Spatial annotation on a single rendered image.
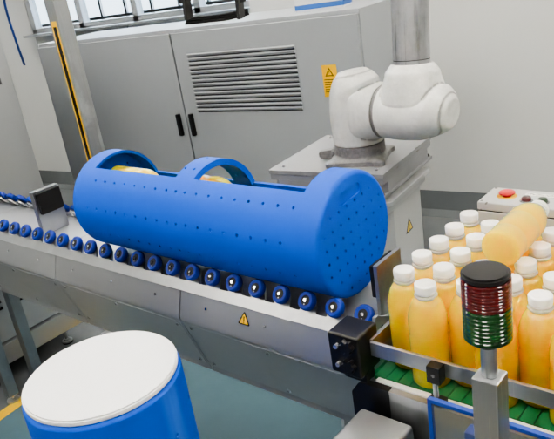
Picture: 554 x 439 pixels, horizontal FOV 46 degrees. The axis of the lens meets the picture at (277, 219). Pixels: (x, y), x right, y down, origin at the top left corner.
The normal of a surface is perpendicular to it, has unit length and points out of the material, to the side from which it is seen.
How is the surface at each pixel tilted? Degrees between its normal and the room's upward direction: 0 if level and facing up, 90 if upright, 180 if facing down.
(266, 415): 0
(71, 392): 0
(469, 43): 90
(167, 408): 90
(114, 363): 0
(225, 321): 70
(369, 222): 90
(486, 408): 90
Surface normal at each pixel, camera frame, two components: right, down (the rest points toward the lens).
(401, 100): -0.59, 0.24
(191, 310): -0.64, 0.04
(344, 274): 0.77, 0.12
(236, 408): -0.15, -0.92
